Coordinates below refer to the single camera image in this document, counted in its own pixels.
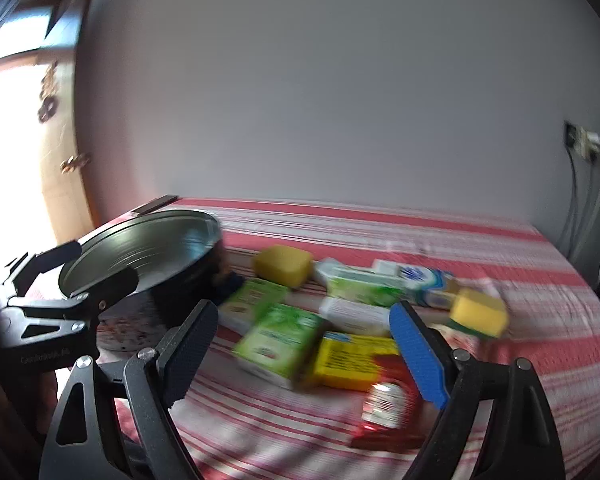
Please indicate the white charger plug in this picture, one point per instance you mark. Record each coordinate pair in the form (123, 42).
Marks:
(590, 145)

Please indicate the small green snack packet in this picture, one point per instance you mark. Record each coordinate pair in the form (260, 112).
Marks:
(252, 300)

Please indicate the black phone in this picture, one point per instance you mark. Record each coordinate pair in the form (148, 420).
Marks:
(155, 205)

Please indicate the white snack packet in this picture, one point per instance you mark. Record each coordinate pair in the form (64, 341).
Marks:
(352, 315)

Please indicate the red striped cloth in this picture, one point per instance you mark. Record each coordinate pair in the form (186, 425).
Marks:
(330, 230)

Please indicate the wooden door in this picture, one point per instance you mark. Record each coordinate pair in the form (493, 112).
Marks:
(62, 200)

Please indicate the yellow sponge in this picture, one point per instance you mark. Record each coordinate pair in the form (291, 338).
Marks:
(282, 265)
(477, 312)

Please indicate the large green snack packet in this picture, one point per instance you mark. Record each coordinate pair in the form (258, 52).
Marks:
(280, 345)

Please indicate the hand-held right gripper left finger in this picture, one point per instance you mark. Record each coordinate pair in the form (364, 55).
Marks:
(190, 350)

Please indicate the red snack packet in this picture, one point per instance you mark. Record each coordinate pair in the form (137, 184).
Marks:
(385, 410)

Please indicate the white blue tissue pack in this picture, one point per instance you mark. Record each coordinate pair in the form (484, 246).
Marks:
(420, 280)

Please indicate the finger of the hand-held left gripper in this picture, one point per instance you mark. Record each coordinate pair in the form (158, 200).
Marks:
(110, 285)
(55, 256)

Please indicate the yellow snack packet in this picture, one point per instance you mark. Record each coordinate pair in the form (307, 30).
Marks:
(350, 360)

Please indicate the green and white packet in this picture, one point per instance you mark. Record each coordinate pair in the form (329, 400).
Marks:
(365, 287)

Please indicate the dark door ornament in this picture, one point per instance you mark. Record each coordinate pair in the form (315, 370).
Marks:
(47, 105)

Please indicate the wall socket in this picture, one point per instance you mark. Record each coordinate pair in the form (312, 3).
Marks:
(572, 135)

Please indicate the black round tin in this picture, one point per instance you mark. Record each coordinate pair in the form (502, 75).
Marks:
(145, 245)

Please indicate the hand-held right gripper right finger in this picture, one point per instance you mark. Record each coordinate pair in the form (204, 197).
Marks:
(420, 355)

